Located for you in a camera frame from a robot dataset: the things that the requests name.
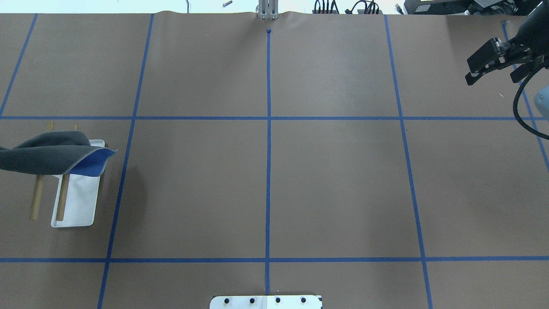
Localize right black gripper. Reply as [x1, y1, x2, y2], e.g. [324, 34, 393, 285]
[465, 2, 549, 86]

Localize blue grey microfiber towel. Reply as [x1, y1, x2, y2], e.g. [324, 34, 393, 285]
[0, 130, 117, 177]

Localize white rack base tray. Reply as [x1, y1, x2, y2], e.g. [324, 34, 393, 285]
[51, 139, 106, 227]

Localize wooden rack bar near tray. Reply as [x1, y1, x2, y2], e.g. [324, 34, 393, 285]
[55, 124, 78, 222]

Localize wooden rack bar outer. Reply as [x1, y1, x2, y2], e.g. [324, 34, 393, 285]
[29, 121, 55, 221]

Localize black equipment box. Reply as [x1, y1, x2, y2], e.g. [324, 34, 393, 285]
[404, 0, 541, 16]

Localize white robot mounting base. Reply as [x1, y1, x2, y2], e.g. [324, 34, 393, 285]
[209, 295, 323, 309]

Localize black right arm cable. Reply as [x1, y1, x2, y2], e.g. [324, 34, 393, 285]
[513, 60, 549, 140]

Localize black cable bundle right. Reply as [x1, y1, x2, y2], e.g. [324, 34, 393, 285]
[351, 0, 383, 15]

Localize black cable bundle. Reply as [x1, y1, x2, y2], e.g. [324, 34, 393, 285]
[312, 0, 340, 15]
[351, 0, 383, 15]

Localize black cable bundle left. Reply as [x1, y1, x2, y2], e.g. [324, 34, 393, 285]
[312, 0, 340, 15]

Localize grey aluminium frame post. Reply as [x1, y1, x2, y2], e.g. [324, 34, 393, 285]
[256, 0, 280, 20]

